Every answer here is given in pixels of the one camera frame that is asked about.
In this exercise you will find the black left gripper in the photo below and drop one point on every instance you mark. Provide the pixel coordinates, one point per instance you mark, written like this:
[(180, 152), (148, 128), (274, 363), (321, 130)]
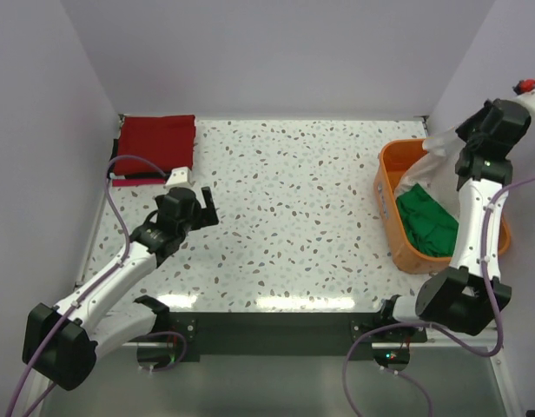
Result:
[(204, 216)]

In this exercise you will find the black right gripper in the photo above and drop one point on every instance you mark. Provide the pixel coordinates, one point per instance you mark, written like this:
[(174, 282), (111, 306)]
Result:
[(463, 128)]

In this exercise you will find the white t shirt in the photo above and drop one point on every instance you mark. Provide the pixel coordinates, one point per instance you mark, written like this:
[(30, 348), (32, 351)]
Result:
[(435, 171)]

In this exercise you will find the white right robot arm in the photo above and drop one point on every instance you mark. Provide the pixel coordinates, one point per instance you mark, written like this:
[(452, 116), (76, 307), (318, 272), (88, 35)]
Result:
[(468, 295)]

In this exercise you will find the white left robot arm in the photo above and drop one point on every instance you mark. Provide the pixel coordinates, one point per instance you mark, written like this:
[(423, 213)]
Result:
[(58, 341)]

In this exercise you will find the red folded t shirt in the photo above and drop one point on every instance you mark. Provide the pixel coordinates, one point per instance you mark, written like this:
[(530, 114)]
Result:
[(166, 141)]

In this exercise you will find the pink folded t shirt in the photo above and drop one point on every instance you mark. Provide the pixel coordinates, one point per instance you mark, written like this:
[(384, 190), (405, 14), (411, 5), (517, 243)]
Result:
[(136, 181)]

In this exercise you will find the orange plastic basket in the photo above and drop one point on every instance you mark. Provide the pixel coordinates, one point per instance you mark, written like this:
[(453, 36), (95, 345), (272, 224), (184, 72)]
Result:
[(482, 235)]

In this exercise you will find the black folded t shirt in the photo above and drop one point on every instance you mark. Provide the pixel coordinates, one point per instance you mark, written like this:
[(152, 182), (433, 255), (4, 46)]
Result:
[(130, 168)]

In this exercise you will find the green t shirt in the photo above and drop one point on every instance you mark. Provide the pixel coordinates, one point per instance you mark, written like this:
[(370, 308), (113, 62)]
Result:
[(429, 228)]

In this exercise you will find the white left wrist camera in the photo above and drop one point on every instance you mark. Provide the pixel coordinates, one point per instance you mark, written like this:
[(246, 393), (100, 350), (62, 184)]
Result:
[(179, 177)]

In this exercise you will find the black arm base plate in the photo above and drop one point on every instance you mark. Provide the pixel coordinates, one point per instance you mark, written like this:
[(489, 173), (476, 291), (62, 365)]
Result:
[(195, 335)]

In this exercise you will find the aluminium frame rail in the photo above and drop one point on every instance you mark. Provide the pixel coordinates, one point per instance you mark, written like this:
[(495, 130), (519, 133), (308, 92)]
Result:
[(484, 343)]

